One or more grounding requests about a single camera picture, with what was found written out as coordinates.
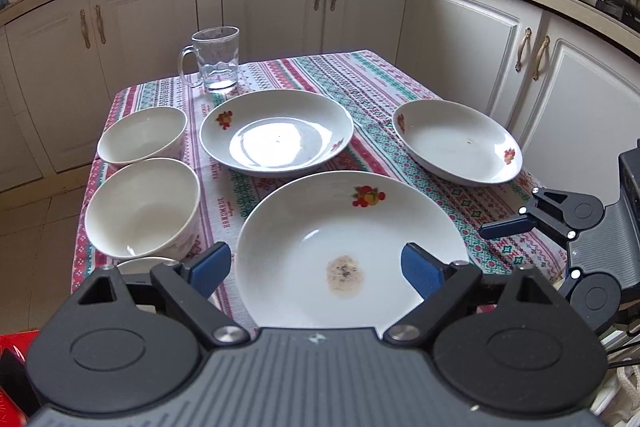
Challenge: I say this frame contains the patterned red green tablecloth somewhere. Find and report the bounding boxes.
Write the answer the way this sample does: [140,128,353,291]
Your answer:
[71,50,571,333]

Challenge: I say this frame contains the white kitchen cabinets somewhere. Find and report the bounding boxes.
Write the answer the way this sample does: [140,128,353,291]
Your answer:
[0,0,640,218]

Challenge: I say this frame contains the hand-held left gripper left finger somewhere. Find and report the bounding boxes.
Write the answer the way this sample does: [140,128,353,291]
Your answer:
[75,242,251,349]

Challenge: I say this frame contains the large white fruit-print plate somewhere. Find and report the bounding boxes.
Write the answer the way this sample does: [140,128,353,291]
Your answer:
[199,89,355,178]

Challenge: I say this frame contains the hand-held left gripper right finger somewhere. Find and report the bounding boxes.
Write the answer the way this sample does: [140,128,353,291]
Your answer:
[382,243,558,350]

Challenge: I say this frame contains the clear glass mug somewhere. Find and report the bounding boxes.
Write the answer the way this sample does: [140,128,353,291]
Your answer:
[178,26,241,94]

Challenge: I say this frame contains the large white bowl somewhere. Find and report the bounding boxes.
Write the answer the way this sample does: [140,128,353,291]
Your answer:
[84,158,202,262]

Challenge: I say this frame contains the small white bowl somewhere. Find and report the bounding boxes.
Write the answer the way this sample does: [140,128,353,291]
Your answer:
[115,257,186,279]

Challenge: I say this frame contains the stained white fruit-print plate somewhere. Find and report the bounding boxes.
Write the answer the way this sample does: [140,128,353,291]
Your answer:
[234,171,470,341]

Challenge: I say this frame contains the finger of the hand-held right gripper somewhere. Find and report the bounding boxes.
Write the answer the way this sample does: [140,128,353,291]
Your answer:
[478,188,576,242]
[556,269,582,304]

